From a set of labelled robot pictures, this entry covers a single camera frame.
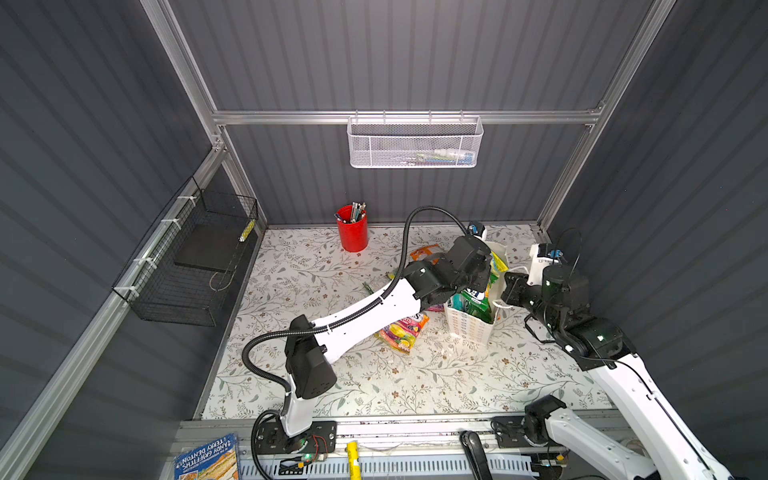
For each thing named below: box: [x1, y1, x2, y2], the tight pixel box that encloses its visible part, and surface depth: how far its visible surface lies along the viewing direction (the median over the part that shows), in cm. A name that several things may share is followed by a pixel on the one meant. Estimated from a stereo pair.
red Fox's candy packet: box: [374, 312, 430, 354], surface depth 91 cm
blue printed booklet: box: [174, 434, 239, 480], surface depth 70 cm
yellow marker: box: [347, 441, 361, 480], surface depth 71 cm
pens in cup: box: [334, 201, 367, 223], surface depth 107 cm
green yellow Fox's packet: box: [486, 251, 509, 298], surface depth 71 cm
